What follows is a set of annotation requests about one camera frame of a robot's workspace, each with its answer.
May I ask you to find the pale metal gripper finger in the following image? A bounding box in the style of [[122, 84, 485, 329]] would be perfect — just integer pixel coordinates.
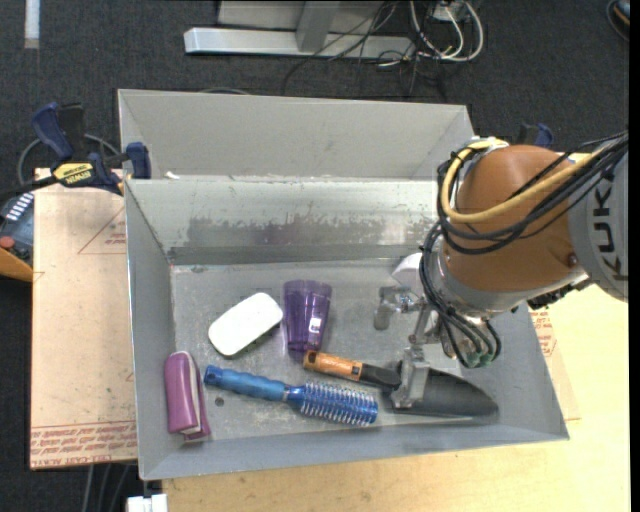
[[373, 285, 402, 331], [389, 349, 431, 409]]

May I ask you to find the clear purple plastic cup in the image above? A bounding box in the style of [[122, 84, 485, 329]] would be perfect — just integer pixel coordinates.
[[282, 279, 334, 353]]

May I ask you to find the blue round hairbrush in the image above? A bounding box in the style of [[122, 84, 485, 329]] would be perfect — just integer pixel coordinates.
[[202, 364, 380, 428]]

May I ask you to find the grey metal bin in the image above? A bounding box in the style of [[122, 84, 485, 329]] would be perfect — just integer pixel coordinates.
[[117, 88, 571, 482]]

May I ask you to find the orange-handled black garden trowel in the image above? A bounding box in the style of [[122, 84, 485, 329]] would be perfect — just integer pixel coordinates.
[[302, 349, 500, 419]]

